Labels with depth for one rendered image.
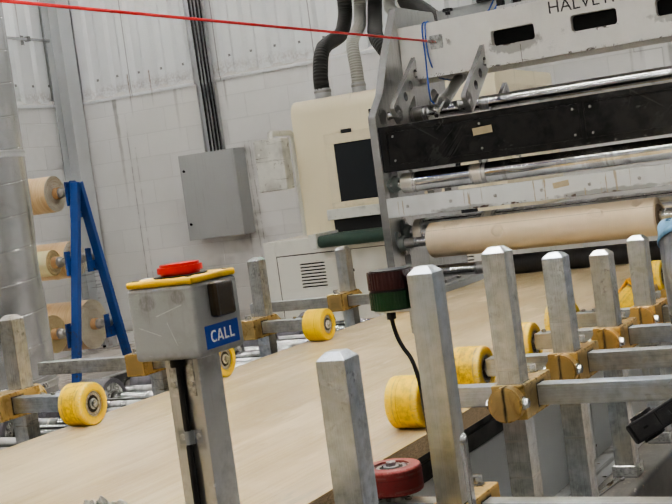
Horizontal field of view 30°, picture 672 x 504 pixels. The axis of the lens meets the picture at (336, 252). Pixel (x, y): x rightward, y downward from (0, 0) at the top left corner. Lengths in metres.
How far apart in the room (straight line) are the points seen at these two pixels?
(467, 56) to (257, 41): 7.25
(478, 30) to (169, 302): 3.55
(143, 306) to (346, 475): 0.36
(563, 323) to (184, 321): 1.04
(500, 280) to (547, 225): 2.42
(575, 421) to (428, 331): 0.55
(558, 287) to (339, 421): 0.75
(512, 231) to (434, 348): 2.69
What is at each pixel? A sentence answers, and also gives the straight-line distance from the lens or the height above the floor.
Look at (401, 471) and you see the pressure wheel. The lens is 1.64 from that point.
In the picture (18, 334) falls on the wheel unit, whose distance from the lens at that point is 2.52.
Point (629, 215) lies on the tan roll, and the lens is 4.11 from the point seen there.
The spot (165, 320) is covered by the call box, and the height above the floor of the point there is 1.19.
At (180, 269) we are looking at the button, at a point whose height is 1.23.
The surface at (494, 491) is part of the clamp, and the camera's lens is 1.66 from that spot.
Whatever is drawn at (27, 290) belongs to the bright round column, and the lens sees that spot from 5.49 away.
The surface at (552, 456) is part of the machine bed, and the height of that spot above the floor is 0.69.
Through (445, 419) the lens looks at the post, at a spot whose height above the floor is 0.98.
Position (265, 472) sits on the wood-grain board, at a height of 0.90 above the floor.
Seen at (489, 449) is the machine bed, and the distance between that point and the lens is 2.25.
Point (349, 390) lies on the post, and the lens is 1.32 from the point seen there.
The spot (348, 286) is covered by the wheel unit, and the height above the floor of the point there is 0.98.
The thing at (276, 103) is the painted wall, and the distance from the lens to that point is 11.60.
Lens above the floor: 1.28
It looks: 3 degrees down
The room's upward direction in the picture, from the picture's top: 8 degrees counter-clockwise
